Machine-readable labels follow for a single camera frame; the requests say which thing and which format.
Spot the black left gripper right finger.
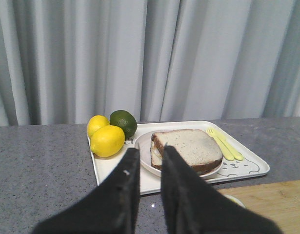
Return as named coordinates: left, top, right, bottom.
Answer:
left=161, top=146, right=282, bottom=234

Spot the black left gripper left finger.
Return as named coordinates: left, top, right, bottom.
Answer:
left=33, top=148, right=140, bottom=234

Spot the white bread slice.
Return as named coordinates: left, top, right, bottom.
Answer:
left=151, top=129, right=223, bottom=175

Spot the white round plate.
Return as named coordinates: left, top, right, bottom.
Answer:
left=135, top=130, right=223, bottom=177

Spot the bottom bread slice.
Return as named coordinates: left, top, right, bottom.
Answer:
left=151, top=158, right=162, bottom=170

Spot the white bear print tray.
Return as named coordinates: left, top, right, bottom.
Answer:
left=91, top=120, right=270, bottom=195

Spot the lemon slice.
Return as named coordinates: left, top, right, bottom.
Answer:
left=224, top=195, right=246, bottom=208

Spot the yellow plastic fork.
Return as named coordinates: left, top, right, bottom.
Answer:
left=206, top=128, right=235, bottom=161

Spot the yellow lemon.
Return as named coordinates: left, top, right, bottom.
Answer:
left=90, top=125, right=125, bottom=157
left=87, top=115, right=110, bottom=138

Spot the yellow plastic knife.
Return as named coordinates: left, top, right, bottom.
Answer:
left=212, top=129, right=244, bottom=161

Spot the green lime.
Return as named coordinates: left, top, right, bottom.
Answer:
left=110, top=110, right=138, bottom=139

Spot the wooden cutting board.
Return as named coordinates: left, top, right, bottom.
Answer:
left=219, top=180, right=300, bottom=234

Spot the grey pleated curtain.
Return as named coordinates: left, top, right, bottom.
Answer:
left=0, top=0, right=300, bottom=126

